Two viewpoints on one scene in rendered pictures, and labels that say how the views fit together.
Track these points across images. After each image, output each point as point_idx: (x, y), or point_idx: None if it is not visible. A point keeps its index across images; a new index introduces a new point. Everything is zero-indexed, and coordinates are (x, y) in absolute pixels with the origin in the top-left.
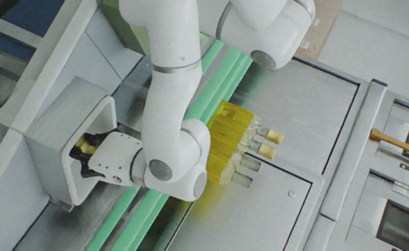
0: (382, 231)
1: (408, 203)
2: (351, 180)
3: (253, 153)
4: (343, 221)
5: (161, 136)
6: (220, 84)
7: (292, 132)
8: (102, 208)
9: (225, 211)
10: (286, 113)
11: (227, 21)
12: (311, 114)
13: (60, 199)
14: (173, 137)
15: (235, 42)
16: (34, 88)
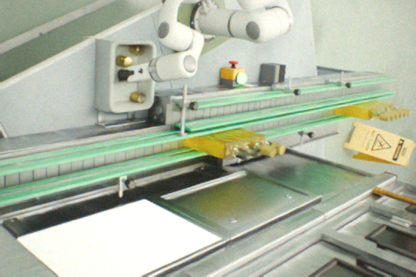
0: (373, 237)
1: (405, 229)
2: (346, 202)
3: (264, 177)
4: (333, 220)
5: (168, 5)
6: (238, 101)
7: (304, 183)
8: (128, 130)
9: (226, 193)
10: (302, 177)
11: (234, 14)
12: (325, 180)
13: (102, 109)
14: (174, 5)
15: (238, 26)
16: (112, 27)
